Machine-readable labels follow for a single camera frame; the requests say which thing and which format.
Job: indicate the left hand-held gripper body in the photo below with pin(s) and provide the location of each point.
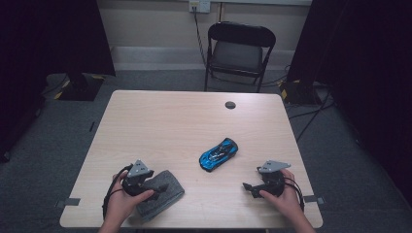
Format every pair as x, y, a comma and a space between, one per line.
136, 186

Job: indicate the grey cloth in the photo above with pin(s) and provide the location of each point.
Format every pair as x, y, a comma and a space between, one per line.
168, 195

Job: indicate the black folding chair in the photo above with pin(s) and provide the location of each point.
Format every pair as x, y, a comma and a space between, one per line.
241, 56

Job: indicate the person's right hand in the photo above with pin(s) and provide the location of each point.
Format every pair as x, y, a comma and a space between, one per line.
288, 200

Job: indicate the black curtain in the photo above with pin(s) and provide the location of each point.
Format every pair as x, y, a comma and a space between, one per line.
372, 64
48, 39

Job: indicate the black stand base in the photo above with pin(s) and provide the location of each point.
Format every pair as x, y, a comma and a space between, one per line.
81, 90
299, 93

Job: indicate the person's left hand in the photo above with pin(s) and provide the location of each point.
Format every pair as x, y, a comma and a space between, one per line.
121, 204

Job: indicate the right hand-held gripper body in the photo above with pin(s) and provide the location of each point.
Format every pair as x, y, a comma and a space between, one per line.
273, 183

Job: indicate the grey tape strip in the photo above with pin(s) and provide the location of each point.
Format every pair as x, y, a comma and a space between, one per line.
312, 199
69, 202

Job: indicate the blue toy car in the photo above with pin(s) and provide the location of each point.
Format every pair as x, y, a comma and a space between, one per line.
217, 154

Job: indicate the round black table grommet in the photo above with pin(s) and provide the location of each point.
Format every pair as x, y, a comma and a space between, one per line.
230, 105

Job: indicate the white wall outlet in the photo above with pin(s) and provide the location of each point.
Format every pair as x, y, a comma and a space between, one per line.
204, 6

